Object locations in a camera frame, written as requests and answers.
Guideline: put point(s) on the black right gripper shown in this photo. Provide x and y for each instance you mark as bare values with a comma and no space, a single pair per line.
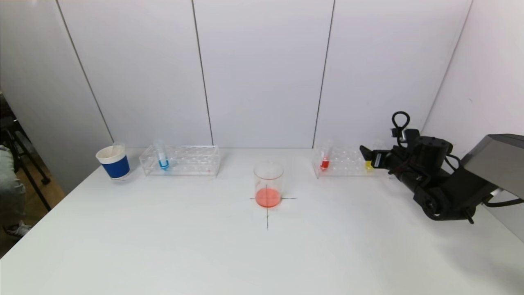
379,158

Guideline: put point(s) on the test tube with yellow liquid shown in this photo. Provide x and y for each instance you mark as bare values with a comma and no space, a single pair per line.
369,165

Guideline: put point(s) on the clear graduated plastic test tube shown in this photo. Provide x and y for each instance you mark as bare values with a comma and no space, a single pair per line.
118,148

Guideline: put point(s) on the silver and black right robot arm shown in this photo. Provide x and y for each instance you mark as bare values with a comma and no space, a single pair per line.
458,188

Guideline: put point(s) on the clear acrylic test tube rack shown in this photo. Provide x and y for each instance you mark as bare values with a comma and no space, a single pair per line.
188,162
344,164

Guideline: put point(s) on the test tube with red liquid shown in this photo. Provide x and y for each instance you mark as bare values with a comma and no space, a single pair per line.
324,164

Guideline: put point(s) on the clear glass beaker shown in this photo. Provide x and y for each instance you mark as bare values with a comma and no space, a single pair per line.
268,197

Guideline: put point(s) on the test tube with blue liquid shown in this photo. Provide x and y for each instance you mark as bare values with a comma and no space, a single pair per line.
163,164

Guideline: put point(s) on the white paper cup blue band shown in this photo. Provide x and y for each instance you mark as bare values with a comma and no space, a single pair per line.
116,168

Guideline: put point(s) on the black and white shoe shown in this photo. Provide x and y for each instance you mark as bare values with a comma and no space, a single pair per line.
18,230

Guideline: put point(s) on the black metal stand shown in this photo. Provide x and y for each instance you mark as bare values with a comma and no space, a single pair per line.
7,125

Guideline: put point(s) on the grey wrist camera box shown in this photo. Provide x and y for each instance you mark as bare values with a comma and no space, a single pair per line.
410,135

